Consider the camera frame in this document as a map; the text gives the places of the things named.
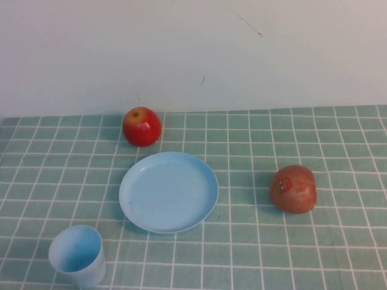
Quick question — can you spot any light blue plastic cup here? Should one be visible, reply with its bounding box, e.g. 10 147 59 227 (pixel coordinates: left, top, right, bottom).
48 224 107 288

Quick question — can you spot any light blue plastic plate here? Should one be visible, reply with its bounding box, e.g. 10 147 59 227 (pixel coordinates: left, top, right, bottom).
118 151 220 234

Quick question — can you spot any shiny red yellow apple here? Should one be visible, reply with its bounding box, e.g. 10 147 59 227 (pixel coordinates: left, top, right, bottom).
122 106 163 147

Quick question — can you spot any dull red apple with sticker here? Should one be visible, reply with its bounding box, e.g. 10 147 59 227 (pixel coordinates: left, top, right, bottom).
269 164 317 214

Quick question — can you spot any green white checked tablecloth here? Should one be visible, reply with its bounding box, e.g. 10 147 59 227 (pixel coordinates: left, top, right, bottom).
0 105 387 290

